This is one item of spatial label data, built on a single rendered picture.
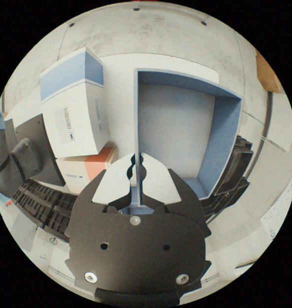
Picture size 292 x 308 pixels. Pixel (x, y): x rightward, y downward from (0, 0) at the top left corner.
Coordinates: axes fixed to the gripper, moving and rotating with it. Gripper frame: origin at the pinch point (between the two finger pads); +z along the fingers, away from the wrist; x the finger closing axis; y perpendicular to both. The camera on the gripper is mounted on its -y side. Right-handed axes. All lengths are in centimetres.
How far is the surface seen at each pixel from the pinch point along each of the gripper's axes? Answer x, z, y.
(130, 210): -4.3, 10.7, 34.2
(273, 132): 246, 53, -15
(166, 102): 4.5, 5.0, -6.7
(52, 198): -43, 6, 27
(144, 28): 4, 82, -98
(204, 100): 11.8, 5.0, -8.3
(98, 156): -9.2, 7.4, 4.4
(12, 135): -67, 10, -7
